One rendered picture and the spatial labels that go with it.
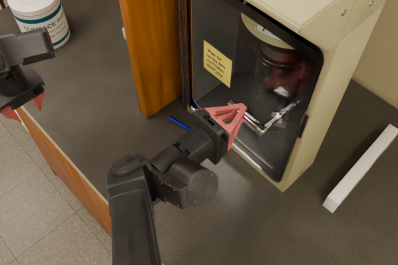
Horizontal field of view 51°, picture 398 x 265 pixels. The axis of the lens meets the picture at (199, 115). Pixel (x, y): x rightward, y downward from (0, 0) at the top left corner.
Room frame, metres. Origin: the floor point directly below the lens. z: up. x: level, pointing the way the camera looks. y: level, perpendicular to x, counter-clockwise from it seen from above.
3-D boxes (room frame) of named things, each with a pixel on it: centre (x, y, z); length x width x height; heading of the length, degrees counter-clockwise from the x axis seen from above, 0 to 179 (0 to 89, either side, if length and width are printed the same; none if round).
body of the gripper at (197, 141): (0.38, 0.00, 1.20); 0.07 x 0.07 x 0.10; 43
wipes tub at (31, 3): (0.92, 0.45, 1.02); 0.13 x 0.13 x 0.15
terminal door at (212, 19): (0.52, -0.07, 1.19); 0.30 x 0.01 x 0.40; 43
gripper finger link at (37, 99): (0.52, 0.35, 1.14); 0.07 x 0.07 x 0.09; 43
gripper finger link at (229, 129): (0.42, -0.05, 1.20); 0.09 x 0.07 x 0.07; 133
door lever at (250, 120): (0.44, -0.10, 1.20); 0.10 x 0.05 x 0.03; 43
